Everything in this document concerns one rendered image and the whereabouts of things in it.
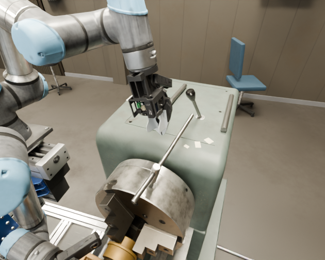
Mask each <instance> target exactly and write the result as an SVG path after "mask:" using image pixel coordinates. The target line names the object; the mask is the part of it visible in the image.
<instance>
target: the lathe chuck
mask: <svg viewBox="0 0 325 260"><path fill-rule="evenodd" d="M150 172H151V171H150V170H148V169H145V168H141V167H134V166H124V167H119V168H117V169H116V170H114V171H113V172H112V174H111V175H110V176H109V178H108V179H107V180H106V181H105V183H104V184H103V185H102V186H101V188H100V189H99V190H98V191H97V193H96V195H95V202H96V205H97V207H98V209H99V211H100V213H101V214H102V215H103V217H104V218H107V216H108V215H107V214H106V213H105V212H104V210H103V209H102V208H101V207H100V206H99V204H100V203H101V201H102V200H103V199H104V198H105V196H106V195H107V194H108V193H107V192H106V191H105V189H106V186H107V185H108V184H109V183H111V182H117V183H116V185H113V186H112V190H113V191H114V192H115V193H116V195H117V196H118V197H119V198H120V199H121V200H122V201H123V203H124V204H125V205H126V206H127V207H128V208H129V209H130V211H131V212H132V213H133V214H135V216H137V217H138V218H139V219H141V222H142V225H141V226H138V230H137V231H136V234H135V236H134V238H133V240H135V241H137V239H138V236H139V234H140V232H141V230H142V228H143V226H144V224H145V223H148V224H149V225H152V226H154V227H157V228H159V229H162V230H164V231H167V232H169V233H172V234H174V235H177V236H179V237H182V238H184V239H183V242H182V243H181V242H177V244H176V247H175V250H177V249H179V248H181V247H182V246H183V245H184V242H185V238H186V235H187V232H188V229H189V225H190V222H191V218H192V207H191V204H190V202H189V200H188V199H187V197H186V196H185V195H184V193H183V192H182V191H181V190H180V189H179V188H178V187H177V186H175V185H174V184H173V183H172V182H171V181H169V180H168V179H166V178H165V177H163V176H161V175H158V178H157V180H156V189H154V190H147V189H145V191H144V192H143V194H142V195H141V196H140V198H139V199H138V201H137V202H136V204H133V203H132V202H131V200H132V198H133V197H134V195H135V194H136V193H137V191H138V190H139V189H140V187H141V186H142V185H143V183H144V182H145V181H146V179H147V178H148V177H149V175H150Z"/></svg>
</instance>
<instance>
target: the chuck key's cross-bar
mask: <svg viewBox="0 0 325 260"><path fill-rule="evenodd" d="M193 117H194V115H193V114H191V115H190V116H189V118H188V119H187V121H186V122H185V124H184V125H183V127H182V128H181V130H180V131H179V133H178V135H177V136H176V138H175V139H174V140H173V142H172V143H171V145H170V146H169V148H168V150H167V151H166V153H165V154H164V156H163V157H162V159H161V160H160V162H159V163H158V164H159V165H160V166H161V167H162V165H163V164H164V162H165V161H166V159H167V158H168V156H169V155H170V153H171V151H172V150H173V148H174V147H175V145H176V143H177V142H178V140H179V139H180V137H181V135H182V134H183V132H184V131H185V129H186V128H187V126H188V124H189V123H190V121H191V120H192V118H193ZM154 176H155V174H154V173H153V172H152V173H151V174H150V175H149V177H148V178H147V179H146V181H145V182H144V183H143V185H142V186H141V187H140V189H139V190H138V191H137V193H136V194H135V195H134V197H133V198H132V200H131V202H132V203H133V204H136V202H137V201H138V199H139V198H140V196H141V195H142V194H143V192H144V191H145V189H146V188H147V187H148V185H149V183H150V182H151V181H152V179H153V178H154Z"/></svg>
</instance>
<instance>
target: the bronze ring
mask: <svg viewBox="0 0 325 260"><path fill-rule="evenodd" d="M134 245H135V242H134V241H133V240H132V239H130V238H129V237H127V236H124V238H123V240H122V242H118V241H115V242H113V241H109V242H108V247H107V249H106V251H105V252H104V254H103V258H104V259H103V260H136V259H137V256H136V254H135V253H133V247H134Z"/></svg>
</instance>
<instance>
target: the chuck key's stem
mask: <svg viewBox="0 0 325 260"><path fill-rule="evenodd" d="M160 169H161V166H160V165H159V164H153V165H152V169H151V172H150V174H151V173H152V172H153V173H154V174H155V176H154V178H153V179H152V181H151V182H150V183H149V185H148V187H150V188H152V187H153V185H154V183H156V180H157V178H158V175H159V172H160Z"/></svg>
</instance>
